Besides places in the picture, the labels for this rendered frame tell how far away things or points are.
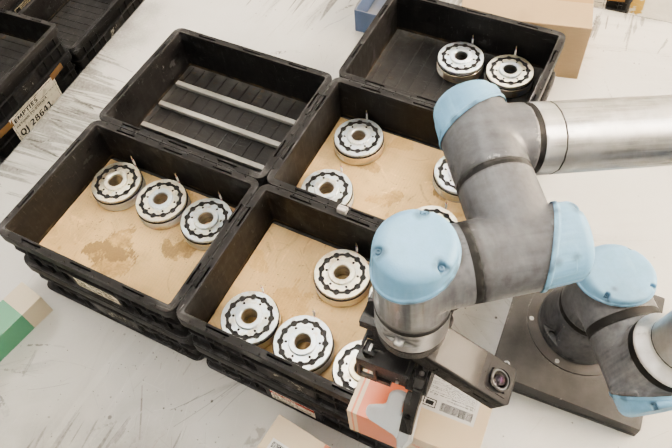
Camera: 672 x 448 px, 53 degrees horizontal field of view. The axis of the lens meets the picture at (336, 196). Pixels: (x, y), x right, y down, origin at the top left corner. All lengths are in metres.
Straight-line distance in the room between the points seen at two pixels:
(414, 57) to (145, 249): 0.74
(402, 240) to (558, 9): 1.21
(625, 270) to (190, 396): 0.80
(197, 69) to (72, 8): 1.15
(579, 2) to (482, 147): 1.13
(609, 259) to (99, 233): 0.94
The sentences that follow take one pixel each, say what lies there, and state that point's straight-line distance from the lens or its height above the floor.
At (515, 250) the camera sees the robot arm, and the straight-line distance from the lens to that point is 0.60.
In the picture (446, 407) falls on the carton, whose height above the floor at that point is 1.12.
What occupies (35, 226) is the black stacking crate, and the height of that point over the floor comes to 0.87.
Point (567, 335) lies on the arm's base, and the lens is 1.27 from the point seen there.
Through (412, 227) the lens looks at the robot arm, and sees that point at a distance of 0.57.
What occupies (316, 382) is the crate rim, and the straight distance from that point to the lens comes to 1.07.
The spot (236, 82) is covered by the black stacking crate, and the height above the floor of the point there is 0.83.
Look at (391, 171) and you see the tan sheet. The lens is 1.39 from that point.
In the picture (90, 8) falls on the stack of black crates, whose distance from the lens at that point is 2.71.
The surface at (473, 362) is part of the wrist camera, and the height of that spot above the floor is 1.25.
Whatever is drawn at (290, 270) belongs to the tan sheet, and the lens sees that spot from 1.27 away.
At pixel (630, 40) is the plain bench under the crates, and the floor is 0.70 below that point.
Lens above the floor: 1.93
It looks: 54 degrees down
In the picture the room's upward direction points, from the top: 7 degrees counter-clockwise
